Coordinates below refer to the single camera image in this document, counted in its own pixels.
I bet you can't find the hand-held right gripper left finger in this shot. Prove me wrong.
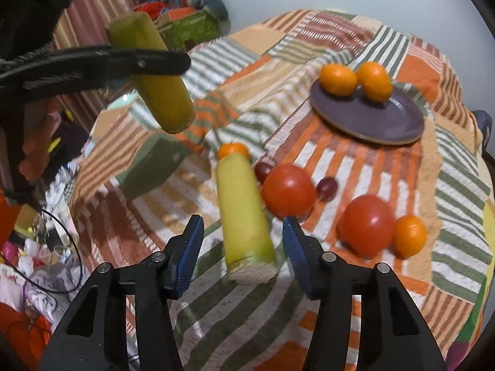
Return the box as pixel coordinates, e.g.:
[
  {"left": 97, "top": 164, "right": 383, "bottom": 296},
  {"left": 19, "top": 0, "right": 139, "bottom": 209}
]
[{"left": 39, "top": 214, "right": 205, "bottom": 371}]

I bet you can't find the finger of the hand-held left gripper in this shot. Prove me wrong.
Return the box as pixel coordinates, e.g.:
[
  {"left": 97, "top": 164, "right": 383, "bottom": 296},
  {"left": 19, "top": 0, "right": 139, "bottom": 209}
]
[{"left": 0, "top": 45, "right": 192, "bottom": 99}]

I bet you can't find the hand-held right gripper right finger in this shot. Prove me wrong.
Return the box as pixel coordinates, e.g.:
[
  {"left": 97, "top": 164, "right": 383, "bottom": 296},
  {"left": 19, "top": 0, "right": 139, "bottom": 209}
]
[{"left": 282, "top": 216, "right": 447, "bottom": 371}]

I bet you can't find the red tomato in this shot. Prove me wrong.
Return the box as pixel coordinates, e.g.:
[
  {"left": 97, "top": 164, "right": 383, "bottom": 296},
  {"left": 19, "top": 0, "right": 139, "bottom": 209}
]
[
  {"left": 337, "top": 194, "right": 397, "bottom": 259},
  {"left": 261, "top": 163, "right": 317, "bottom": 220}
]

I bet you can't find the dark red grape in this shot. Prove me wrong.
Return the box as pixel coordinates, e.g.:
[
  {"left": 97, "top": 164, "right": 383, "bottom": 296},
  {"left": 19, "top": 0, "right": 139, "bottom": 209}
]
[
  {"left": 316, "top": 177, "right": 338, "bottom": 202},
  {"left": 254, "top": 162, "right": 275, "bottom": 184}
]

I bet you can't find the green cardboard box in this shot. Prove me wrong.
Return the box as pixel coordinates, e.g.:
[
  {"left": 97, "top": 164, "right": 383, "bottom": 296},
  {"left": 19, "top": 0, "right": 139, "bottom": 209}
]
[{"left": 155, "top": 10, "right": 221, "bottom": 53}]

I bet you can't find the small orange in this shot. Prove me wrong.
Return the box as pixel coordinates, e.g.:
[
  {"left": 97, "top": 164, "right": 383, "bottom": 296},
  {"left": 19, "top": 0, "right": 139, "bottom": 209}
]
[
  {"left": 356, "top": 61, "right": 393, "bottom": 103},
  {"left": 319, "top": 64, "right": 358, "bottom": 97},
  {"left": 394, "top": 215, "right": 427, "bottom": 259},
  {"left": 217, "top": 143, "right": 251, "bottom": 162}
]

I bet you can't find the striped patchwork tablecloth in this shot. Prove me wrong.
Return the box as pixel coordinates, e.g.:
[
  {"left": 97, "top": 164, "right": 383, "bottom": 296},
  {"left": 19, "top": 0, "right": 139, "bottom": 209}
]
[{"left": 70, "top": 8, "right": 495, "bottom": 371}]

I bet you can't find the purple plate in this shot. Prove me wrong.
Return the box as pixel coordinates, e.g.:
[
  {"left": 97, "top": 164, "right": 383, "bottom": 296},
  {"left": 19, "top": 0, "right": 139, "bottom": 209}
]
[{"left": 309, "top": 77, "right": 426, "bottom": 147}]

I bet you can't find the pile of clothes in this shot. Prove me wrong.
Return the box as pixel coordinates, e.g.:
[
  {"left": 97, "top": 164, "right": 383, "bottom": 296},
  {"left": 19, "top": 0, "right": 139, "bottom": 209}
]
[{"left": 0, "top": 201, "right": 80, "bottom": 318}]

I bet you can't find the dark blue object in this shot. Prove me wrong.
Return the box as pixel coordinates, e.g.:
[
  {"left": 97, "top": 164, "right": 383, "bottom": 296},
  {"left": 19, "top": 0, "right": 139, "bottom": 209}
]
[{"left": 472, "top": 110, "right": 495, "bottom": 156}]

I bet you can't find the black cable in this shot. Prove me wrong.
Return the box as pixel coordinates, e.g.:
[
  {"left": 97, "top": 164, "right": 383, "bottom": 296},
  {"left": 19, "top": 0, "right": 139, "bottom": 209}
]
[{"left": 39, "top": 208, "right": 83, "bottom": 291}]

